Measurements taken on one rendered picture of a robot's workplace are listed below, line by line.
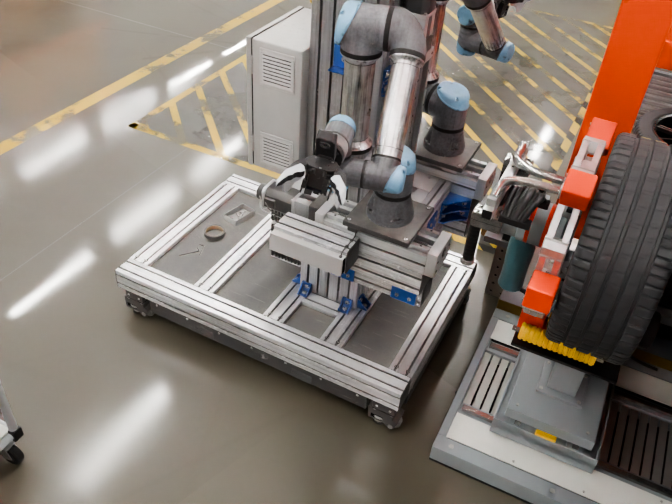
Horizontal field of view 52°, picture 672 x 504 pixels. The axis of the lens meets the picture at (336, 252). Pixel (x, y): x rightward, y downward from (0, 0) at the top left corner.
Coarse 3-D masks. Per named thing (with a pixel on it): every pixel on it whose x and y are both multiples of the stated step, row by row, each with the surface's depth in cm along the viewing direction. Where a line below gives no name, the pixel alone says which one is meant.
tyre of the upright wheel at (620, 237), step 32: (608, 160) 184; (640, 160) 181; (608, 192) 178; (640, 192) 176; (608, 224) 176; (640, 224) 173; (576, 256) 179; (608, 256) 175; (640, 256) 172; (576, 288) 180; (608, 288) 177; (640, 288) 174; (576, 320) 186; (608, 320) 182; (640, 320) 176; (608, 352) 192
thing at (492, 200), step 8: (512, 176) 202; (496, 184) 198; (504, 184) 199; (512, 184) 202; (520, 184) 202; (528, 184) 201; (536, 184) 200; (544, 184) 200; (552, 184) 200; (496, 192) 195; (552, 192) 200; (560, 192) 198; (488, 200) 194; (496, 200) 193
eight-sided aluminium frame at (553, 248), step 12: (588, 144) 197; (600, 144) 198; (588, 156) 219; (600, 156) 193; (576, 168) 187; (576, 216) 183; (552, 228) 185; (552, 240) 184; (564, 240) 183; (540, 252) 186; (552, 252) 184; (564, 252) 183; (540, 264) 188; (552, 264) 232; (528, 312) 212; (540, 312) 197
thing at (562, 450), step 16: (512, 384) 253; (608, 400) 250; (496, 416) 241; (496, 432) 241; (512, 432) 238; (528, 432) 234; (544, 432) 233; (544, 448) 235; (560, 448) 231; (576, 448) 229; (592, 448) 233; (576, 464) 232; (592, 464) 229
